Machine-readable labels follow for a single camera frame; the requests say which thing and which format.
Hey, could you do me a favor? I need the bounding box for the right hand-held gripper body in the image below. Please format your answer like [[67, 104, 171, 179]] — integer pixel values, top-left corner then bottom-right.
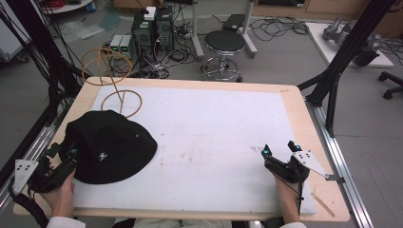
[[263, 150, 330, 184]]

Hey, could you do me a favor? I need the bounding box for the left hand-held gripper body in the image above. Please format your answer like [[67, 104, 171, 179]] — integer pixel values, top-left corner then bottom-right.
[[11, 154, 78, 195]]

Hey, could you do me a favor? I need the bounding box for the black bucket hat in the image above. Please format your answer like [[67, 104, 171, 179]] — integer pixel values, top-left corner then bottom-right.
[[58, 109, 159, 185]]

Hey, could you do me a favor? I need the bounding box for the person's left hand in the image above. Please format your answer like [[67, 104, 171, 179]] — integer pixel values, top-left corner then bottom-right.
[[40, 170, 77, 219]]

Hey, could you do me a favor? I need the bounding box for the person's right hand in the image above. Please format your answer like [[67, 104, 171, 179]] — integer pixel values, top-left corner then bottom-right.
[[273, 175, 302, 224]]

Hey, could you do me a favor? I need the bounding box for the thin wooden stick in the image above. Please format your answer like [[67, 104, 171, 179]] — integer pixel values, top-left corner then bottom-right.
[[310, 191, 336, 219]]

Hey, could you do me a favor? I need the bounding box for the white foam mat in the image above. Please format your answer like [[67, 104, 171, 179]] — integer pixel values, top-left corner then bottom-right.
[[71, 85, 318, 218]]

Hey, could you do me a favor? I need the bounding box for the white platform board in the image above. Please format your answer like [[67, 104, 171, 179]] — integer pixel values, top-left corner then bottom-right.
[[305, 21, 395, 69]]

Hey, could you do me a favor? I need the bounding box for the black office chair base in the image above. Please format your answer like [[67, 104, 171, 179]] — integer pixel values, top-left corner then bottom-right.
[[377, 70, 403, 101]]

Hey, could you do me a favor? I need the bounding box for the small white power box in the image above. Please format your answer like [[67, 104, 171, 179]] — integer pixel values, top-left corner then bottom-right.
[[109, 33, 124, 53], [119, 34, 135, 59]]

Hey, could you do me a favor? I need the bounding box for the black round stool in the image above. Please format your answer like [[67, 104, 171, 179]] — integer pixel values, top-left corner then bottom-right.
[[200, 29, 247, 83]]

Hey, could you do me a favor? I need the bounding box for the person's body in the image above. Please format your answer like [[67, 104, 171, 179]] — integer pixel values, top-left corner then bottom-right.
[[111, 217, 233, 228]]

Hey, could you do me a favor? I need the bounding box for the grey equipment case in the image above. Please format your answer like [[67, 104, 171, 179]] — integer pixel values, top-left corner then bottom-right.
[[0, 0, 32, 64]]

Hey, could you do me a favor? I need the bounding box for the clear plastic sheet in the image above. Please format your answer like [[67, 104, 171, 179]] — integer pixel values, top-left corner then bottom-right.
[[58, 19, 106, 44]]

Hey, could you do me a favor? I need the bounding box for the black flat box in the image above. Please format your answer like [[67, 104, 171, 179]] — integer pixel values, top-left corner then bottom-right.
[[221, 12, 247, 33]]

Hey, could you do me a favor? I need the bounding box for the black computer tower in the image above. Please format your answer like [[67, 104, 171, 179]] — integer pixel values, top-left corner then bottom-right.
[[130, 9, 157, 63], [154, 5, 176, 54]]

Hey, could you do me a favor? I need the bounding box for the white round table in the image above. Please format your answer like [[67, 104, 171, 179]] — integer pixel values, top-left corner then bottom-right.
[[40, 0, 97, 15]]

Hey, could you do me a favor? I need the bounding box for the white box with black cap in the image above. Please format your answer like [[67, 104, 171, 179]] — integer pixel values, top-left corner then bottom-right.
[[143, 6, 158, 22]]

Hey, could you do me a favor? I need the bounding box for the aluminium rail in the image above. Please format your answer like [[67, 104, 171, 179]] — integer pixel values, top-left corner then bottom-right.
[[304, 97, 375, 228], [0, 100, 74, 217]]

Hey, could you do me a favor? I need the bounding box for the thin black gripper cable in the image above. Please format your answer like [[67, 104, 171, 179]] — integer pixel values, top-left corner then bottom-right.
[[296, 181, 306, 217]]

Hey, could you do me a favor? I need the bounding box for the black sleeved gripper cable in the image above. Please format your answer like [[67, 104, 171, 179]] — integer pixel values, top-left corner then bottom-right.
[[7, 178, 50, 228]]

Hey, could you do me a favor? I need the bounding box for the black frame with cables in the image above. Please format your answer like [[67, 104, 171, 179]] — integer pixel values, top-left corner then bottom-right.
[[0, 0, 93, 127]]

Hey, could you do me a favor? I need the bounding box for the black metal frame strut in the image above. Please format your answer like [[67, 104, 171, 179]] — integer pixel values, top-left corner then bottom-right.
[[297, 0, 398, 139]]

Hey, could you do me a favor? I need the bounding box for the tangle of black floor cables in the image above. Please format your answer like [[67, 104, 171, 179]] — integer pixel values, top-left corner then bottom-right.
[[249, 14, 311, 43]]

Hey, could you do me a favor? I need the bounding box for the white table leg frame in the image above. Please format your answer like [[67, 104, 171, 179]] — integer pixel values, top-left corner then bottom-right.
[[189, 0, 259, 62]]

